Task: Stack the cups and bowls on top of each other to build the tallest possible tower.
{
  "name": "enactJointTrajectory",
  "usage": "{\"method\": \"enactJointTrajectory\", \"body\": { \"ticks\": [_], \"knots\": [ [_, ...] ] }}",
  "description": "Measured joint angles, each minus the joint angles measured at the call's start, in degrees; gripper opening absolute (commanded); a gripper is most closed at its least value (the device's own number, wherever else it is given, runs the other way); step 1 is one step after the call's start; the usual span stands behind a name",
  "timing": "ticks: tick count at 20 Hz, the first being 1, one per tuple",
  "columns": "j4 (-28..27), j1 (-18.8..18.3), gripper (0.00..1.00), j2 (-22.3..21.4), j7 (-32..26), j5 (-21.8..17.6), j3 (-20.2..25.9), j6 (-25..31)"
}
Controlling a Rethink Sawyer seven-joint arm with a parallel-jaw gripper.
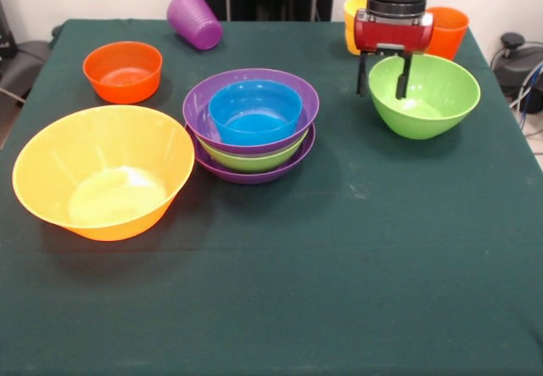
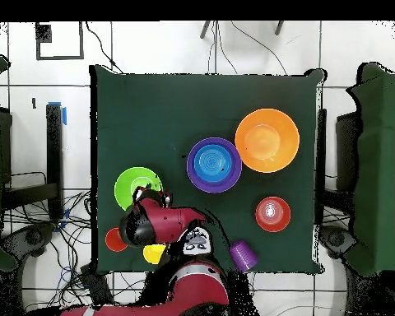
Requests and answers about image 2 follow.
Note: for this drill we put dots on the black power strip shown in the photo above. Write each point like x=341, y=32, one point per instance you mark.
x=97, y=289

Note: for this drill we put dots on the green bowl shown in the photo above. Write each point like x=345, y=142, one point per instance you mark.
x=123, y=187

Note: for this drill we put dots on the small blue bowl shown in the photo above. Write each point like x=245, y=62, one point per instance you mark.
x=214, y=163

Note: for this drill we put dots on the small red bowl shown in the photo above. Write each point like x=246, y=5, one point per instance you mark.
x=273, y=223

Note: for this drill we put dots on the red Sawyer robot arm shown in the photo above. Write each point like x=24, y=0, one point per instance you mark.
x=171, y=220

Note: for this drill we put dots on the purple cup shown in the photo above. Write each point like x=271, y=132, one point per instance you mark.
x=243, y=255

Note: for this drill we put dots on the dark green tablecloth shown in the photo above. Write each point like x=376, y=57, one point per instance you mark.
x=151, y=115

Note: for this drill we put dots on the purple bowl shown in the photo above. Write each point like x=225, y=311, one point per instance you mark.
x=192, y=174

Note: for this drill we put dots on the large orange bowl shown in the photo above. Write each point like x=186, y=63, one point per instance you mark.
x=266, y=141

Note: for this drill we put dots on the yellow cup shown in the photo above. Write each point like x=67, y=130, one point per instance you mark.
x=151, y=254

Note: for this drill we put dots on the black metal stand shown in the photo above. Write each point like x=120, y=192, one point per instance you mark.
x=54, y=148

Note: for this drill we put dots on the red orange cup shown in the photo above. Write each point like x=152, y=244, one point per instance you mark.
x=112, y=242

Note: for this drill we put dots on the gray black chair base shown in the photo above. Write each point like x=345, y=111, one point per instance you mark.
x=33, y=237
x=337, y=238

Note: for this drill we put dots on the gray tripod leg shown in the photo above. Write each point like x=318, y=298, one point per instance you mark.
x=279, y=28
x=204, y=30

